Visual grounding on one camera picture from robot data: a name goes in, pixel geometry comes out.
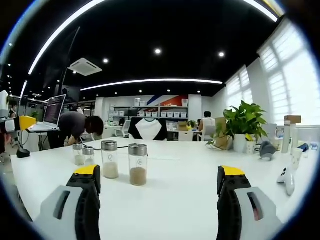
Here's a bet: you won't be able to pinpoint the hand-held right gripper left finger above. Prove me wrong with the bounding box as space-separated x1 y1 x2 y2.
33 164 102 240

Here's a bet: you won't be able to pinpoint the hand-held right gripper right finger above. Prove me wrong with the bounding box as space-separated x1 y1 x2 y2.
216 164 283 240

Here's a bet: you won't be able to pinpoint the large seasoning bottle white contents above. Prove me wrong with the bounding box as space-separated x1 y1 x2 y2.
100 140 120 180

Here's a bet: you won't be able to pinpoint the small glass seasoning bottle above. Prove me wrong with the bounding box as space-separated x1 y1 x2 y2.
82 146 96 167
72 143 84 166

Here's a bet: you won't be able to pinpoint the large seasoning bottle brown contents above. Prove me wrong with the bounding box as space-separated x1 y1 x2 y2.
128 143 149 187

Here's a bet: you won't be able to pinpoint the tall white bottle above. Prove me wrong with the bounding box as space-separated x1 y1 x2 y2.
281 120 292 154

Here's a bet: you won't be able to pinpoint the open silver laptop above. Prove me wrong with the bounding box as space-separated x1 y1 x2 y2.
25 94 67 133

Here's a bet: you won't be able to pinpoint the black stand base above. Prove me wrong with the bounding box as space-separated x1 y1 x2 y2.
16 147 31 159

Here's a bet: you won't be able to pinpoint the white game controller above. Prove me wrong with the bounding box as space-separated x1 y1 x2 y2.
276 166 297 197

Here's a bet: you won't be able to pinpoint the grey fabric object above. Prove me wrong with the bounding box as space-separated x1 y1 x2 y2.
254 140 278 161

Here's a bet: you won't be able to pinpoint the brown cardboard panel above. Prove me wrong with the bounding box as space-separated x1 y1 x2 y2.
214 116 227 149

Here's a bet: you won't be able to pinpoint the ceiling air conditioner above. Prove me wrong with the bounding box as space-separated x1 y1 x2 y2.
67 57 104 77

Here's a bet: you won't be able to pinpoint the white paper cup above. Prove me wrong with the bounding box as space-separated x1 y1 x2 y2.
290 147 304 171

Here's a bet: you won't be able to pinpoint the potted green plant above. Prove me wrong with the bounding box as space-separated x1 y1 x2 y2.
205 100 269 154

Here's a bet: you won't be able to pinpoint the black and white shirt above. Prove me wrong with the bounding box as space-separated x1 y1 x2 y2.
127 117 168 142

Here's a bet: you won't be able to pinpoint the small cardboard box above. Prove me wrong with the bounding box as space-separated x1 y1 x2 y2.
284 115 302 124

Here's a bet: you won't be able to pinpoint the shelf with storage bins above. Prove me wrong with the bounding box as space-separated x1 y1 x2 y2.
109 97 189 120

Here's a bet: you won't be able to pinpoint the black cable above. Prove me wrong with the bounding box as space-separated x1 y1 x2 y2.
79 141 131 151

